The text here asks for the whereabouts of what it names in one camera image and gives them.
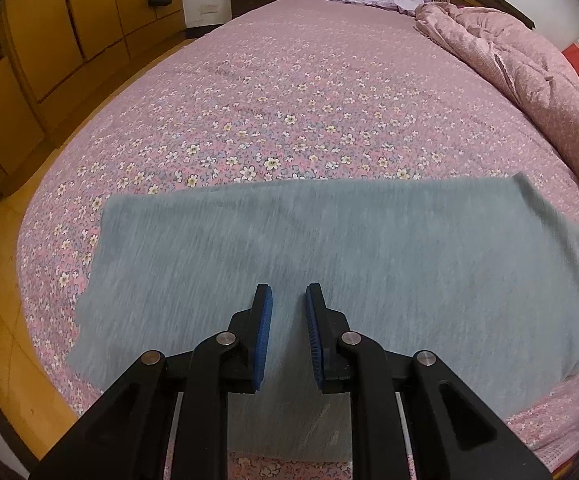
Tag pink floral bed sheet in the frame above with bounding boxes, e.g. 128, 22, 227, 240
16, 0, 579, 480

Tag wall socket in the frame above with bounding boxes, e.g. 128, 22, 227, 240
199, 4, 219, 15

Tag grey-green pants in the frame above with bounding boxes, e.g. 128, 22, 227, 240
67, 174, 579, 462

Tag pink floral duvet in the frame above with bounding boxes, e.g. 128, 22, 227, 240
415, 2, 579, 181

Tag wooden wardrobe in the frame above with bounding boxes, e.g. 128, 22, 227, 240
0, 0, 185, 198

